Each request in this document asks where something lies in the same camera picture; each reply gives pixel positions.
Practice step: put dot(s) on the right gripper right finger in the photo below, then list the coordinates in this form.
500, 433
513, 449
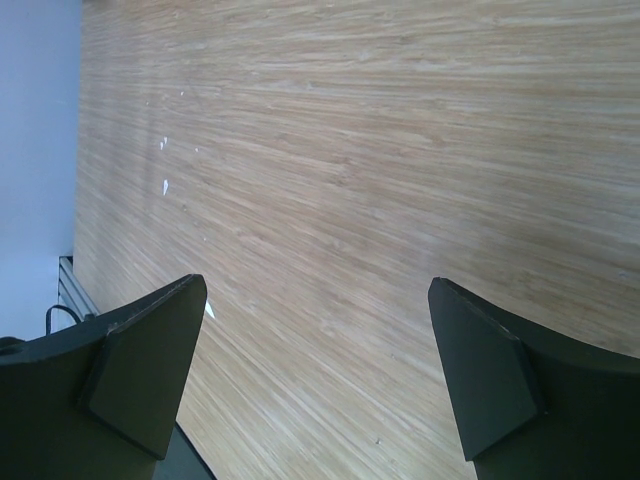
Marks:
529, 402

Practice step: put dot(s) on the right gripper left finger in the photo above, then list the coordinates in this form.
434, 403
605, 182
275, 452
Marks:
99, 400

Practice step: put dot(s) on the aluminium frame rail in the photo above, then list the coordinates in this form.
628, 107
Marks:
71, 294

